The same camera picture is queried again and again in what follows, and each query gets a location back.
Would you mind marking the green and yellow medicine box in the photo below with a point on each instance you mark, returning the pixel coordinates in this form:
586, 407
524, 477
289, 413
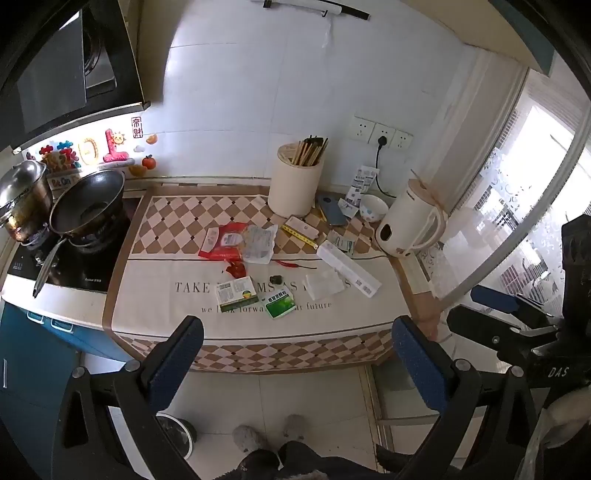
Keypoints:
235, 294

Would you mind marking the white printed paper strip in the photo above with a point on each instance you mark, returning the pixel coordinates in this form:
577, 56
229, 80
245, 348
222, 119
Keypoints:
361, 182

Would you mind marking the checkered table mat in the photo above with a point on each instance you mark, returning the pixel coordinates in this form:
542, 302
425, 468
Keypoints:
184, 300

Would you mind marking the white window frame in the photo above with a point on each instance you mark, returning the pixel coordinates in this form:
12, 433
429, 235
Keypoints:
531, 221

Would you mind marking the black range hood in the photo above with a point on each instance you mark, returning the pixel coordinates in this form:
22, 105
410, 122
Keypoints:
55, 78

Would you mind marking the cream chopstick holder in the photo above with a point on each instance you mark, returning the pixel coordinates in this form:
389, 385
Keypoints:
295, 189

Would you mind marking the red crumpled scrap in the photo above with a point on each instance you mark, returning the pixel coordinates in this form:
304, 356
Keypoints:
236, 268

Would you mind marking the blue kitchen cabinet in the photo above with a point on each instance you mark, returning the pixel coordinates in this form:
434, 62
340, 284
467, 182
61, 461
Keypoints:
27, 369

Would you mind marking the colourful wall stickers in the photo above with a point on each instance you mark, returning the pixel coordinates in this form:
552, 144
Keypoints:
115, 147

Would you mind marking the small white packet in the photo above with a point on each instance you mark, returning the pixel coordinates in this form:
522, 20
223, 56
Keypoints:
212, 239

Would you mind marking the white tissue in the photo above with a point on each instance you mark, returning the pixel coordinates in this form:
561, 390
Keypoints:
325, 285

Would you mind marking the white wall socket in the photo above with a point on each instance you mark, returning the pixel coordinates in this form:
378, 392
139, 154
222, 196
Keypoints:
360, 128
402, 141
387, 131

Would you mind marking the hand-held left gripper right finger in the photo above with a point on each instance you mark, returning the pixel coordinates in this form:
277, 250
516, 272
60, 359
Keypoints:
418, 364

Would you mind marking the white dotted bowl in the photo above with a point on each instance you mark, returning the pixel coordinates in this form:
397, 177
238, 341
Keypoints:
373, 207

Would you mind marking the clear plastic wrapper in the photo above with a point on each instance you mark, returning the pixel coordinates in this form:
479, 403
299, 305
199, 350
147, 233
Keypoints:
258, 242

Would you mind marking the black induction cooktop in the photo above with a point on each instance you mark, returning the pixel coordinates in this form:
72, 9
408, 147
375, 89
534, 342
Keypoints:
83, 272

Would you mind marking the grey-green printed packet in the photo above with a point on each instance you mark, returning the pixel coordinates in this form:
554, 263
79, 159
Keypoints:
341, 242

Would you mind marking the clear plastic bag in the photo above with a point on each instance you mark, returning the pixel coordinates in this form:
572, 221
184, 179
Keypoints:
563, 429

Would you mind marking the steel pot with lid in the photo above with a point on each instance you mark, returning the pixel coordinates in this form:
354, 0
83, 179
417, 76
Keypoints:
23, 184

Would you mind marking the long white box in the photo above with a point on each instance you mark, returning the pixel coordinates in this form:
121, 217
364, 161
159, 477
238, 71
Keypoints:
348, 267

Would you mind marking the round trash bin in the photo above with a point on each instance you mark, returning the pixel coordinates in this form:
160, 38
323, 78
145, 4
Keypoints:
178, 436

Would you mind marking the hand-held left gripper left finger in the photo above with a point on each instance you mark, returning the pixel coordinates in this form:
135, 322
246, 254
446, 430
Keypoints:
178, 364

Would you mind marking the blue phone case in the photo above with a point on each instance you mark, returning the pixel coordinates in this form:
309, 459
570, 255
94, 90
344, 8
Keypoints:
333, 210

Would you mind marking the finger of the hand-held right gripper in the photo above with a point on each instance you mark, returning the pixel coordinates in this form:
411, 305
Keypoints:
498, 299
489, 330

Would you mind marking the person's left leg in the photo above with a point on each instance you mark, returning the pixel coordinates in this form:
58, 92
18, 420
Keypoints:
256, 466

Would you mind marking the white electric kettle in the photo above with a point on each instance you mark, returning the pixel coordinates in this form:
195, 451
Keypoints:
411, 221

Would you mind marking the green and white medicine box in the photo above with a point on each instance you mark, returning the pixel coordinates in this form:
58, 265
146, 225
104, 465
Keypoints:
278, 302

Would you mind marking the white box with yellow edge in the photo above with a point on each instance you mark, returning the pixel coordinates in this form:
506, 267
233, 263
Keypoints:
300, 227

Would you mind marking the red chili pepper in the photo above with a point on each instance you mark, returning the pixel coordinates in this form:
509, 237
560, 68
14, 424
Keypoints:
288, 264

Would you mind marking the grey fuzzy slipper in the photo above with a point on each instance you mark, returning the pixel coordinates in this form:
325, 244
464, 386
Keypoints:
249, 438

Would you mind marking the bundle of chopsticks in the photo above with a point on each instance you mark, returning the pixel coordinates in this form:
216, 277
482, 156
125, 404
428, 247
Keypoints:
310, 150

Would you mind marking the red plastic wrapper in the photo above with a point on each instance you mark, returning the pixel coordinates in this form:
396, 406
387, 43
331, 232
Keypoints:
231, 228

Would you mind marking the black wok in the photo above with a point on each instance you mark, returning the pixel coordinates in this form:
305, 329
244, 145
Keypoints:
87, 203

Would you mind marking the person's leg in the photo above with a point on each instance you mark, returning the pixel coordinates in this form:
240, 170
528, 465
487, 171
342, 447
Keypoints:
318, 464
256, 466

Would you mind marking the person's right leg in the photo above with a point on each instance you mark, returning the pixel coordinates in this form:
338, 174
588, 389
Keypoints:
318, 464

